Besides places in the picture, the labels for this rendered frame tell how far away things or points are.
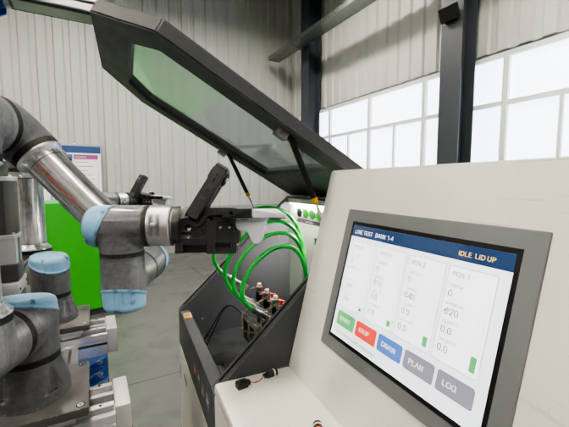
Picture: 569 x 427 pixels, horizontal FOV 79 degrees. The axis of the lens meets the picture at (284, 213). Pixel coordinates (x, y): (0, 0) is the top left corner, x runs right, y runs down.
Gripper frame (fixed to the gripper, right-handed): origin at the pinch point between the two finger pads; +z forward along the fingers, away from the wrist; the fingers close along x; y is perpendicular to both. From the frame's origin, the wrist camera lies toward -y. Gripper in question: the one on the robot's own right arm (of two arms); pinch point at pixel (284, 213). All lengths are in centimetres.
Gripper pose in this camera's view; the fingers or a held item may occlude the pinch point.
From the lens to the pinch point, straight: 64.3
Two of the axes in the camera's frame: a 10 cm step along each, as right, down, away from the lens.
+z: 10.0, 0.0, 0.6
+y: 0.1, 10.0, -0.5
